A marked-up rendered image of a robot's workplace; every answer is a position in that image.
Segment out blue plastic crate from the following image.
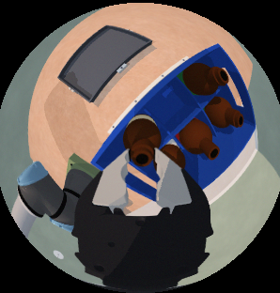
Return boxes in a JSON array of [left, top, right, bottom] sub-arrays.
[[90, 43, 256, 202]]

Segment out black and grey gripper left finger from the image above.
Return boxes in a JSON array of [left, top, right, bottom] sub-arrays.
[[71, 149, 131, 238]]

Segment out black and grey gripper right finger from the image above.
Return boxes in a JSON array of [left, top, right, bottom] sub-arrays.
[[153, 147, 213, 238]]

